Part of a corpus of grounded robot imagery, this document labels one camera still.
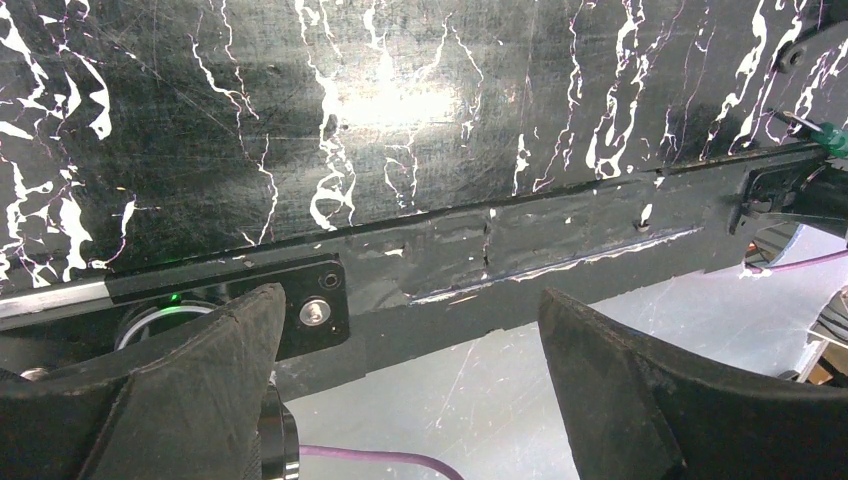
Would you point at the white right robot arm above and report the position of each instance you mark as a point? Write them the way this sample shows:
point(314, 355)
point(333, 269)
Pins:
point(807, 193)

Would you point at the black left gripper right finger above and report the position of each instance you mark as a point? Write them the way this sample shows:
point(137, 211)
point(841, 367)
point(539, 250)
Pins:
point(637, 407)

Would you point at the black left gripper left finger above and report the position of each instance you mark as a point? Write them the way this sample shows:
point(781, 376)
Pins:
point(184, 404)

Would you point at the green handled screwdriver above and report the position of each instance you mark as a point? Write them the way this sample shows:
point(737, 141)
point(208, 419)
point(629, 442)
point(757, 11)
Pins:
point(827, 135)

